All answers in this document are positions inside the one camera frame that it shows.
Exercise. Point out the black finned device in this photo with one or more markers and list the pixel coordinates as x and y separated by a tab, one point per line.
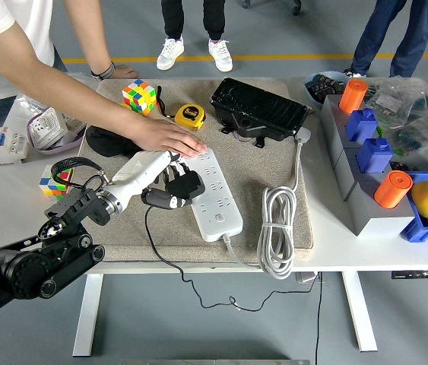
259	106

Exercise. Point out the colourful puzzle cube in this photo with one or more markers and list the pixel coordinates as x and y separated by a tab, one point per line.
139	97
48	186

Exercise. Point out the green plastic piece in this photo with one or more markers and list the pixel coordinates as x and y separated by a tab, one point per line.
380	132

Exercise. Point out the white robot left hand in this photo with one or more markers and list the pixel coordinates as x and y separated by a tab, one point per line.
137	175

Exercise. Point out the white power strip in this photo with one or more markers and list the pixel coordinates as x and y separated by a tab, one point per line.
232	224

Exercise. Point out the person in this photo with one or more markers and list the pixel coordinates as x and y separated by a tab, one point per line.
172	19
8	38
381	30

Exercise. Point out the orange cylinder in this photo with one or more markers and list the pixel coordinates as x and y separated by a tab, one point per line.
352	97
392	190

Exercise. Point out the person's right hand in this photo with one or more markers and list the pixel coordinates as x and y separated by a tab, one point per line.
168	138

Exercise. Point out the black printed packets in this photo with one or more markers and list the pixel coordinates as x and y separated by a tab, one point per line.
325	84

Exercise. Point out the grey holder box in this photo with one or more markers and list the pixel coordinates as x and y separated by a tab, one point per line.
373	220

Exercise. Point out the person's left forearm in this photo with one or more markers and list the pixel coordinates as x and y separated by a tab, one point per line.
88	38

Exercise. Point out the person's left hand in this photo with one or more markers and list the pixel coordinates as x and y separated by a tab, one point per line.
124	71

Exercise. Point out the white circuit breaker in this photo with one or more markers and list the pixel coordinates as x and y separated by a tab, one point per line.
4	146

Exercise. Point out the grey-brown mat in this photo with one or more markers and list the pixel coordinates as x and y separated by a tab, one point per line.
244	171

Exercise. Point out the grey under-table box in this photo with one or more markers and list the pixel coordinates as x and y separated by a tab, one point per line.
305	277

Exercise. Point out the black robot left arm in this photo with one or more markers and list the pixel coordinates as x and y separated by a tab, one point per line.
73	205

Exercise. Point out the light blue bowl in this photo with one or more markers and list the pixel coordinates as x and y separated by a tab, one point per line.
310	95

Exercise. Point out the white table leg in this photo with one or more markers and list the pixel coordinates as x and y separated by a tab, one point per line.
360	315
88	315

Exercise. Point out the person's right forearm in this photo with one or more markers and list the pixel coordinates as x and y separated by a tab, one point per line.
99	108

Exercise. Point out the black plug adapter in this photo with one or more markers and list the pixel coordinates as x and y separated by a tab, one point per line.
191	184

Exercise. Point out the blue plastic block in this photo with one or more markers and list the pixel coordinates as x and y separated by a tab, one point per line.
362	125
375	156

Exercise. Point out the dark wristband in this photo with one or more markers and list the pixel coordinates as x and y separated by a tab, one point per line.
103	72

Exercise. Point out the clear bags of components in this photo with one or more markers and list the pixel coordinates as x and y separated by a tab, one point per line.
419	114

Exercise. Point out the black table control panel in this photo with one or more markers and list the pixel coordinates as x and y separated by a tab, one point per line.
419	275

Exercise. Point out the black cloth pouch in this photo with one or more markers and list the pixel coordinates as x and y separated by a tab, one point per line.
103	142

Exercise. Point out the white wall socket module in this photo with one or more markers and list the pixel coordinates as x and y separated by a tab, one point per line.
73	123
46	127

